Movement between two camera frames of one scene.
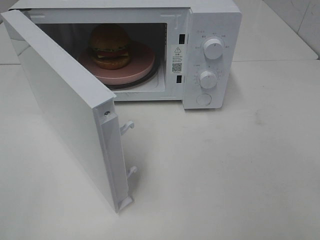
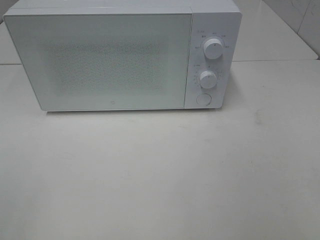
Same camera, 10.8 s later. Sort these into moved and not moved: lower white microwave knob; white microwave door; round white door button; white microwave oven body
Moved: white microwave door
Not moved: round white door button; white microwave oven body; lower white microwave knob
